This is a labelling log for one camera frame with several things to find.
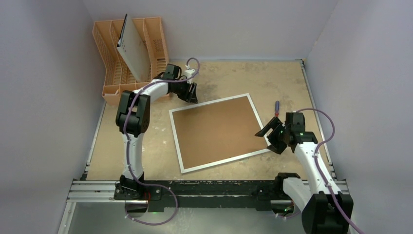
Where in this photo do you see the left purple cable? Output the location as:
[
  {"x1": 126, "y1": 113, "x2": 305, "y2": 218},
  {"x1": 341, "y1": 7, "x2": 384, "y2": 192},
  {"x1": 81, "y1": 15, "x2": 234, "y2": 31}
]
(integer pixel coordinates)
[{"x1": 123, "y1": 57, "x2": 201, "y2": 191}]

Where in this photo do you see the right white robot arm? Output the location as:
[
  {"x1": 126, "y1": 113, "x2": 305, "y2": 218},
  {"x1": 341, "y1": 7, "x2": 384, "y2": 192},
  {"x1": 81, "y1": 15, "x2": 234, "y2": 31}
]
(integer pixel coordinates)
[{"x1": 255, "y1": 112, "x2": 354, "y2": 234}]

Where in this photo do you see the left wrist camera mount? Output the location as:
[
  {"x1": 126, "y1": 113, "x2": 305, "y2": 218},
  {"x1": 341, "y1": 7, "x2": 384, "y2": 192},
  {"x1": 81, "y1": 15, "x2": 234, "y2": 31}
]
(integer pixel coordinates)
[{"x1": 182, "y1": 65, "x2": 197, "y2": 79}]

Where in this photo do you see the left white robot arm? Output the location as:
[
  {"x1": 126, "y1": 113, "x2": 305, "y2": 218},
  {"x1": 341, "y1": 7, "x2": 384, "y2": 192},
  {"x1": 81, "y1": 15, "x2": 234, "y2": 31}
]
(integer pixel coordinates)
[{"x1": 115, "y1": 64, "x2": 199, "y2": 199}]

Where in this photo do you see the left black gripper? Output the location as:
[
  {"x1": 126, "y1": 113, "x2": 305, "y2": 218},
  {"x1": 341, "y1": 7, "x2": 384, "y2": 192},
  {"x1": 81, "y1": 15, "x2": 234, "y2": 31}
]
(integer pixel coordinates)
[{"x1": 172, "y1": 78, "x2": 198, "y2": 103}]

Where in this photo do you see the blue handled screwdriver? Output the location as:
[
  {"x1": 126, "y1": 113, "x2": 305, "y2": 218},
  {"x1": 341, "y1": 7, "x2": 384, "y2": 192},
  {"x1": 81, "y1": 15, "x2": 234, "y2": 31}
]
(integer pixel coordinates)
[{"x1": 274, "y1": 100, "x2": 280, "y2": 117}]

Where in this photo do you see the orange plastic file organizer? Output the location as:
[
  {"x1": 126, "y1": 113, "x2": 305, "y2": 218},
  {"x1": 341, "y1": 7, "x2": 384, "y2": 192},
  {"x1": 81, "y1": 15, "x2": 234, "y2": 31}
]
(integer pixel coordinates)
[{"x1": 93, "y1": 15, "x2": 169, "y2": 106}]

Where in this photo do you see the white picture frame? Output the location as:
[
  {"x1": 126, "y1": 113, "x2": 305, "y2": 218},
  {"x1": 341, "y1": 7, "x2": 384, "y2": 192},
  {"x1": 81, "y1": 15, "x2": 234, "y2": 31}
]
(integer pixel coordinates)
[{"x1": 169, "y1": 93, "x2": 269, "y2": 174}]

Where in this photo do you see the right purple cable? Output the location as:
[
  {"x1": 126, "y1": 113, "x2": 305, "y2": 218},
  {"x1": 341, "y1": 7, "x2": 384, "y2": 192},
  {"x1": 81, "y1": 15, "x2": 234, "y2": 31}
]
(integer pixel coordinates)
[{"x1": 295, "y1": 108, "x2": 365, "y2": 234}]

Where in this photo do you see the white board in organizer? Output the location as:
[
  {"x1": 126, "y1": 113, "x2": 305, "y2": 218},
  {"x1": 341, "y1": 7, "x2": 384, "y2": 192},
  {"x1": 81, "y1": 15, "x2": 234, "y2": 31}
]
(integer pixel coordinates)
[{"x1": 116, "y1": 14, "x2": 150, "y2": 82}]

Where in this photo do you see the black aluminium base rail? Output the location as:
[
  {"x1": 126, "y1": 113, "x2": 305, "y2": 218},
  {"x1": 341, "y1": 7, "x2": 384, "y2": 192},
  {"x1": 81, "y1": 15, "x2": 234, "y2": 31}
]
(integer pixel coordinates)
[{"x1": 66, "y1": 179, "x2": 352, "y2": 214}]

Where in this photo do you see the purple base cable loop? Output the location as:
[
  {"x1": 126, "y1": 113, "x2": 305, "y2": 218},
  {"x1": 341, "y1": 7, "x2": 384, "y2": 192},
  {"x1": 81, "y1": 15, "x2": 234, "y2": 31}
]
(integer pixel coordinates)
[{"x1": 125, "y1": 187, "x2": 181, "y2": 227}]

